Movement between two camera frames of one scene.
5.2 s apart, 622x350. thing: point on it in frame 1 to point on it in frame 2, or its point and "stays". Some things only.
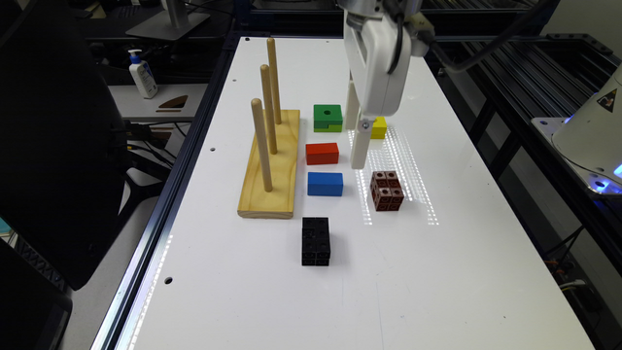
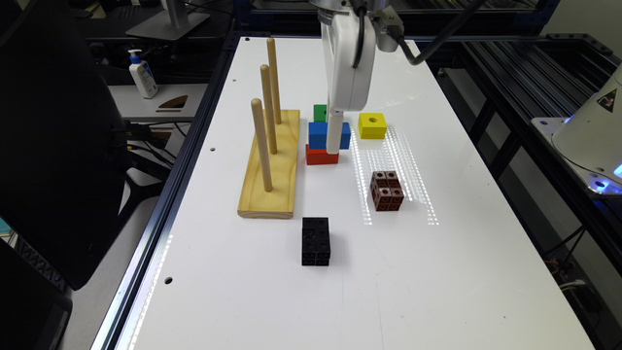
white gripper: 379,55 to 348,86
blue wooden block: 328,184 to 318,135
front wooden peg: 258,109 stays
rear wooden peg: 272,64 stays
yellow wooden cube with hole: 379,128 stays
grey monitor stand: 172,23 stays
